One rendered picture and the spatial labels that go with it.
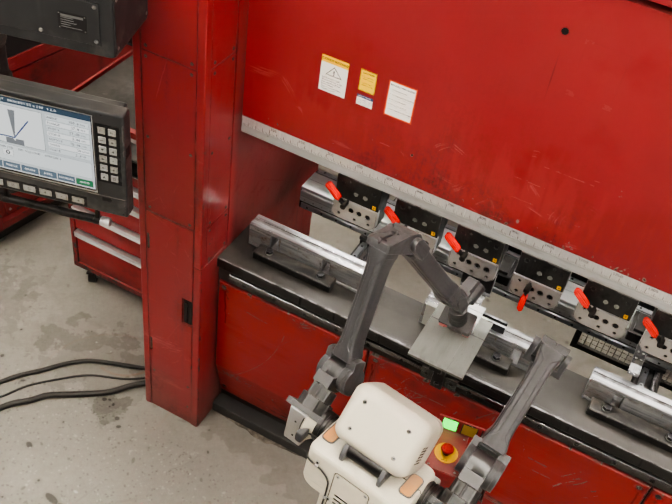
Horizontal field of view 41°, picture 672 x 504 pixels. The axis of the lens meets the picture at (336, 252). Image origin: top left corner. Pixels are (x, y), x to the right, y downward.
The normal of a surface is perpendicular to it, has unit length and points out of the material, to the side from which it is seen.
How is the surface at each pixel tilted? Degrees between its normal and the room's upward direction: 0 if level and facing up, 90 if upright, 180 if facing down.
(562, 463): 90
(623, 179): 90
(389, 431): 47
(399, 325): 0
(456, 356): 0
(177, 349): 90
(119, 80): 0
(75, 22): 90
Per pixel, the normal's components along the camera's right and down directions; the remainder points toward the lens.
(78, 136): -0.21, 0.66
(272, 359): -0.46, 0.57
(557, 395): 0.12, -0.72
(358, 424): -0.36, -0.12
